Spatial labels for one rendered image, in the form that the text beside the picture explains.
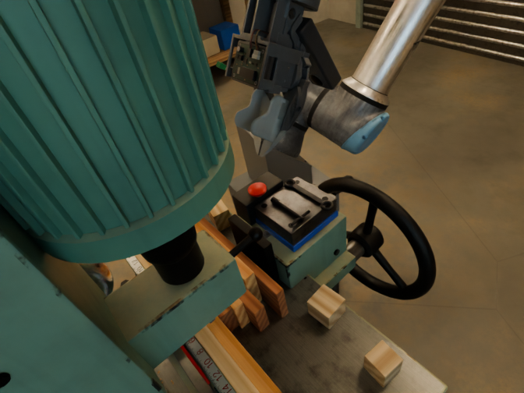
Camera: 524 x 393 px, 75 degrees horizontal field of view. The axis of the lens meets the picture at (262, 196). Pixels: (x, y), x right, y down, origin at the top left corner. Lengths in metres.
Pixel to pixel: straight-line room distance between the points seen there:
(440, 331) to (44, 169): 1.49
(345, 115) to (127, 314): 0.79
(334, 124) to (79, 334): 0.86
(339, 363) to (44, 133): 0.43
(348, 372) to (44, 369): 0.34
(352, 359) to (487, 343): 1.13
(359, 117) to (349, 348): 0.66
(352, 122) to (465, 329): 0.96
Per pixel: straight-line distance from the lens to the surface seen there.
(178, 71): 0.22
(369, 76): 1.02
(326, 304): 0.50
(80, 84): 0.19
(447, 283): 1.70
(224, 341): 0.49
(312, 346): 0.52
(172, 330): 0.41
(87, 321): 0.29
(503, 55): 3.49
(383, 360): 0.47
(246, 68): 0.44
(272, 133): 0.48
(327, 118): 1.03
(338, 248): 0.61
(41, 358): 0.30
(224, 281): 0.40
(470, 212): 2.00
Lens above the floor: 1.37
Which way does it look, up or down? 42 degrees down
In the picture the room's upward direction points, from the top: 13 degrees counter-clockwise
